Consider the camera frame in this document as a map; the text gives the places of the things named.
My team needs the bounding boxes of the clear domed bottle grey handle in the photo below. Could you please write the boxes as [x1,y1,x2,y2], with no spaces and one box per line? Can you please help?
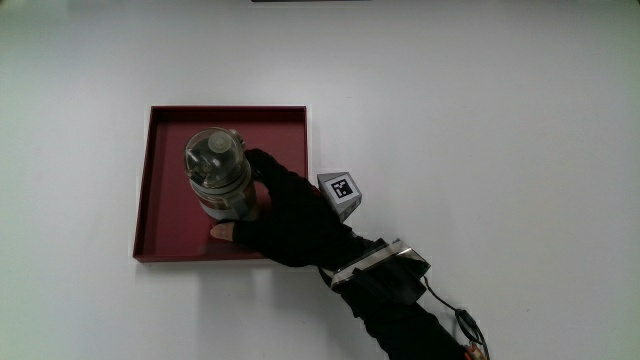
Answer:
[183,126,261,223]

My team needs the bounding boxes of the black cable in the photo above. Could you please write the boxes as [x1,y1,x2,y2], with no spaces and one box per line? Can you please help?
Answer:
[422,276,491,360]

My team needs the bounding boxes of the dark red square tray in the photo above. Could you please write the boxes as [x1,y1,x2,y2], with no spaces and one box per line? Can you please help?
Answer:
[132,104,310,264]

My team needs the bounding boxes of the person's right hand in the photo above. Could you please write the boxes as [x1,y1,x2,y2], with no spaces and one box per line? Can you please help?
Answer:
[210,148,387,272]

